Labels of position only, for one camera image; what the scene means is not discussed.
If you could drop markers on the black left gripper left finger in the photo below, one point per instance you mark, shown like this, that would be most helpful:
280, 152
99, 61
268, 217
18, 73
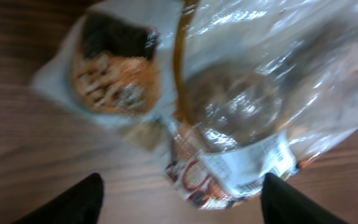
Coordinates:
81, 204

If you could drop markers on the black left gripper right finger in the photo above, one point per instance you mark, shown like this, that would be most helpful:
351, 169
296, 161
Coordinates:
283, 204

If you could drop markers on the beige nut snack bag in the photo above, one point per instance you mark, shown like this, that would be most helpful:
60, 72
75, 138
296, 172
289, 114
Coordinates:
223, 91

